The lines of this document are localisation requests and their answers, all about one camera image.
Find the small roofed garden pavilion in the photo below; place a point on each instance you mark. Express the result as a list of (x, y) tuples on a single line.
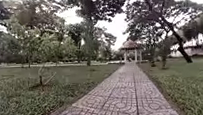
[(130, 44)]

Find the grey patterned tile path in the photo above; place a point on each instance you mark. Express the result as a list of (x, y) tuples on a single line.
[(125, 99)]

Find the wood of green trees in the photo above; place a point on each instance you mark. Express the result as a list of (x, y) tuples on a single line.
[(32, 40)]

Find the leaning dark-trunk tree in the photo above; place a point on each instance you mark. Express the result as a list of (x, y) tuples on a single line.
[(184, 50)]

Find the green grass field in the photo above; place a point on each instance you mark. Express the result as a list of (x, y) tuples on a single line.
[(191, 85), (25, 97)]

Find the pale multi-storey building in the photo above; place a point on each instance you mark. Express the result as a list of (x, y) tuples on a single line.
[(199, 45)]

